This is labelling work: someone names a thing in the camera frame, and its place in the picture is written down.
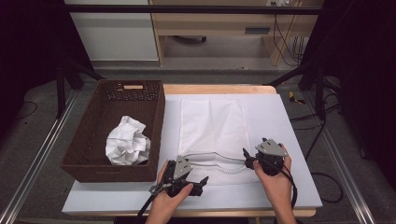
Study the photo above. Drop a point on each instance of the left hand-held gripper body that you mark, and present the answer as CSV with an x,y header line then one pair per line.
x,y
182,168

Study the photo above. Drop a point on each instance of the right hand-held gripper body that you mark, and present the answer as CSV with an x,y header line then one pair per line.
x,y
271,149

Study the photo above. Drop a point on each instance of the white mesh laundry bag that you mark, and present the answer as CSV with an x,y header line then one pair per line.
x,y
214,124

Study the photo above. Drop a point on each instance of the white cloth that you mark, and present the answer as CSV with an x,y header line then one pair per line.
x,y
127,143

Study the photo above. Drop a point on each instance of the brown woven basket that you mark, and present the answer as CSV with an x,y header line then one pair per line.
x,y
93,130

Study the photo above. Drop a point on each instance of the person's left hand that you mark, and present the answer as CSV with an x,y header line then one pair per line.
x,y
165,203

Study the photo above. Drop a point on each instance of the person's right hand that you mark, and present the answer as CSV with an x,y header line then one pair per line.
x,y
277,186

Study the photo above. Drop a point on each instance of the grey metal plug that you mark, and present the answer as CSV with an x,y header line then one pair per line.
x,y
158,188

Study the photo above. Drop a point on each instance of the white board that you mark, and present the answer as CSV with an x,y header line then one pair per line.
x,y
274,118

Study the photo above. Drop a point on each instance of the yellow and black tool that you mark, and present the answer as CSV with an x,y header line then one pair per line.
x,y
292,98

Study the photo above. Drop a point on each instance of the wooden table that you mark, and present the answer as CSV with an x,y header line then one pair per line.
x,y
218,89

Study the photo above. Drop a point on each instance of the black metal stand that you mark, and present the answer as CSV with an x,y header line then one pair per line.
x,y
320,93
60,90

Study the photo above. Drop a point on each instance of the black curtain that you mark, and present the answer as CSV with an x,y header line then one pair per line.
x,y
28,46
364,77

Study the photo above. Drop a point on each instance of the light wooden desk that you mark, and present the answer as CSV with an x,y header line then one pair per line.
x,y
218,23

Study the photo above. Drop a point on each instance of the white power strip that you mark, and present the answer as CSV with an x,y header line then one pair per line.
x,y
280,2

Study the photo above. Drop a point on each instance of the white cabinet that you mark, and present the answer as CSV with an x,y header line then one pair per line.
x,y
115,34

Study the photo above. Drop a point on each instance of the black horizontal bar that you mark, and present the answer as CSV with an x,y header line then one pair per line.
x,y
186,9

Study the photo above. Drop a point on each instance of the aluminium rail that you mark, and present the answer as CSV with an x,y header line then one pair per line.
x,y
342,168
40,155

